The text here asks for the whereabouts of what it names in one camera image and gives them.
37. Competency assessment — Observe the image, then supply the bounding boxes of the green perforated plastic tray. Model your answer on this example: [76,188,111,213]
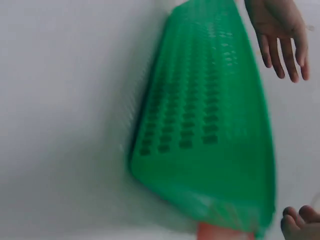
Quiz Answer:
[127,0,277,239]

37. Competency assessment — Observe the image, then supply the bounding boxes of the orange-red flat object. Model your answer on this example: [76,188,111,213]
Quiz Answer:
[196,220,259,240]

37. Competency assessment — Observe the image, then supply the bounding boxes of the person's right hand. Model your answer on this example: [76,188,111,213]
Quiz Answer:
[280,205,320,240]

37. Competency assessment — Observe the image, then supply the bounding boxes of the person's left hand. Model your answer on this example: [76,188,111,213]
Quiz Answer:
[245,0,311,84]

